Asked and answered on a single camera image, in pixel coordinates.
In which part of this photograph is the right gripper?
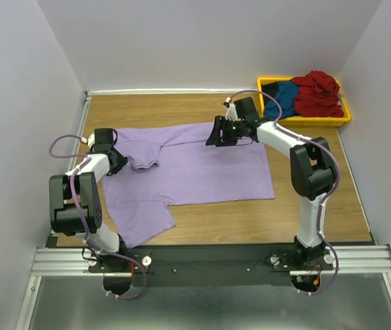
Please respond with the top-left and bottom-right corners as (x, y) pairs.
(205, 115), (245, 147)

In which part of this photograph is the purple t shirt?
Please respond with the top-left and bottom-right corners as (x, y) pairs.
(102, 122), (275, 248)

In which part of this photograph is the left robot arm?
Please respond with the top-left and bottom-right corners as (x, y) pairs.
(49, 128), (134, 272)

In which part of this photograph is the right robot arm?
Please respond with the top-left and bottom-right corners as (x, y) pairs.
(206, 97), (340, 270)

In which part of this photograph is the black t shirt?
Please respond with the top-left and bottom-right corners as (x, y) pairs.
(261, 82), (279, 104)

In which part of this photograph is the yellow plastic bin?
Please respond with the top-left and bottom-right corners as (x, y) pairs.
(257, 76), (351, 127)

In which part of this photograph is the blue t shirt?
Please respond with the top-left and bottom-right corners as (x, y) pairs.
(264, 80), (299, 120)

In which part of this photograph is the red t shirt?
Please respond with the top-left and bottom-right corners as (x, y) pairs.
(290, 70), (344, 118)

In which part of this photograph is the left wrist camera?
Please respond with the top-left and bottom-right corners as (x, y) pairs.
(80, 133), (95, 148)

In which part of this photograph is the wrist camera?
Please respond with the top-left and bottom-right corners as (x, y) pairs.
(223, 97), (239, 122)
(80, 133), (95, 148)

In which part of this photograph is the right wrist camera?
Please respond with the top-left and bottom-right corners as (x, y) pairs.
(223, 97), (239, 122)

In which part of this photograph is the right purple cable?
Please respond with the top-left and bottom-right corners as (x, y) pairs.
(226, 89), (341, 297)

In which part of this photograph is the black mounting base plate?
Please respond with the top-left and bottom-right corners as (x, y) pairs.
(89, 243), (333, 288)

